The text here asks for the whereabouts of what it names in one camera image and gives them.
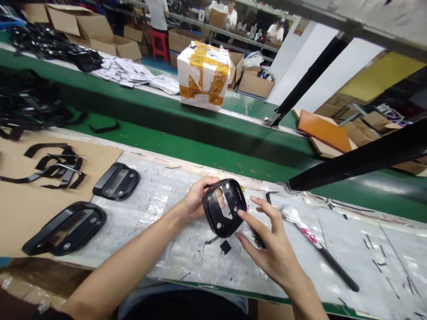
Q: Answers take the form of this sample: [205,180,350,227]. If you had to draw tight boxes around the black tool with white wrap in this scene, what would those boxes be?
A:
[281,204,360,292]

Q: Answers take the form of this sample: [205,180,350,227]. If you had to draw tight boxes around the black plastic frame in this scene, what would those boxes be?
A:
[202,178,249,239]

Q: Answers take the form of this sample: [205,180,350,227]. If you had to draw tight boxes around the grey metal overhead rail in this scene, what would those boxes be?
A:
[253,0,427,62]

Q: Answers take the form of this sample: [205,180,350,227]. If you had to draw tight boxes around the person's left hand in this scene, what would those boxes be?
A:
[181,176,229,221]

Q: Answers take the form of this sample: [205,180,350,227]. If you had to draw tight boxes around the green conveyor belt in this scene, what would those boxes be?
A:
[0,41,427,223]

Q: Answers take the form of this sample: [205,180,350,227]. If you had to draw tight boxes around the long cardboard box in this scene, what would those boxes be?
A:
[168,28,208,54]

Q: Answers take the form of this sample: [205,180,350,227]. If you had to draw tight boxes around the black curved strip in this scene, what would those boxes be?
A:
[89,120,120,134]

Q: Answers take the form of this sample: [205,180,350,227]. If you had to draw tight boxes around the red plastic stool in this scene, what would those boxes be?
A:
[151,30,170,64]

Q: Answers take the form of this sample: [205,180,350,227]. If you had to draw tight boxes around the stack of open cardboard cartons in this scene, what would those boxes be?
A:
[22,2,143,63]

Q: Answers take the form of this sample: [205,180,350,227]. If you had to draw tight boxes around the person's right hand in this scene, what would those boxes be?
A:
[234,196,313,295]

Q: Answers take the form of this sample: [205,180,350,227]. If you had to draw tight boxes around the large black housing with window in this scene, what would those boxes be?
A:
[21,201,108,257]

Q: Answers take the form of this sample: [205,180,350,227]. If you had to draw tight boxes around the black hook-shaped strip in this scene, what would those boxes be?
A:
[265,190,280,209]

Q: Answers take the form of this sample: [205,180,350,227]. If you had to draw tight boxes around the orange board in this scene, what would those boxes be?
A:
[297,109,358,155]

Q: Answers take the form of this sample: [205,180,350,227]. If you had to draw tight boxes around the brown cardboard sheet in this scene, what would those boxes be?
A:
[0,132,125,269]

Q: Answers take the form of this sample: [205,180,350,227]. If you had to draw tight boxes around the small black housing with window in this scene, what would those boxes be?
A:
[92,162,141,202]

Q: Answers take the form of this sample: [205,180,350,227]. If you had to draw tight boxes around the slim black padded post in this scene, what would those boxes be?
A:
[262,31,355,128]

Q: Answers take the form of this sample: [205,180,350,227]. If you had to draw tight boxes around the white box with yellow tape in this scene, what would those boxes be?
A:
[176,40,231,108]

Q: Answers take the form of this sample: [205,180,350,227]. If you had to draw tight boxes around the pile of white packets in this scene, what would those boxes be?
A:
[91,56,181,96]

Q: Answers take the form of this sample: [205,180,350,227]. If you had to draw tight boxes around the thin black tool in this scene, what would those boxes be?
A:
[248,224,268,250]

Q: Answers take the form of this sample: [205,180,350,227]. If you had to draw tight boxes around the thick black padded post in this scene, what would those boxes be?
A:
[287,119,427,193]

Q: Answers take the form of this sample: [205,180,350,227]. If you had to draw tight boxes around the yellow panel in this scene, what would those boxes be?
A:
[339,51,427,102]

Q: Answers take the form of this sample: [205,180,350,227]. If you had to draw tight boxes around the pile of black trim strips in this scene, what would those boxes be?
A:
[0,142,86,191]

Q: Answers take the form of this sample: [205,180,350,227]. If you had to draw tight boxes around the person's legs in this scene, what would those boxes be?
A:
[117,282,250,320]

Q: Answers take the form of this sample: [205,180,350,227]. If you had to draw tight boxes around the clear plastic table cover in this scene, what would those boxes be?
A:
[89,149,427,318]

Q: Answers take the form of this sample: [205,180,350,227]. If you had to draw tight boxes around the pile of cardboard scraps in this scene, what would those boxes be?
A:
[313,92,427,176]

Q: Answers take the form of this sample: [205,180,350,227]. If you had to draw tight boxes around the heap of black plastic parts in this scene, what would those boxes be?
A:
[6,24,105,74]

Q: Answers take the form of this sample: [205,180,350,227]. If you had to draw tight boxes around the open cardboard box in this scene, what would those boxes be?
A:
[238,68,276,100]

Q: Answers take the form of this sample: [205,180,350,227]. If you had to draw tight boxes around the pile of black frames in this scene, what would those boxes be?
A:
[0,68,88,141]

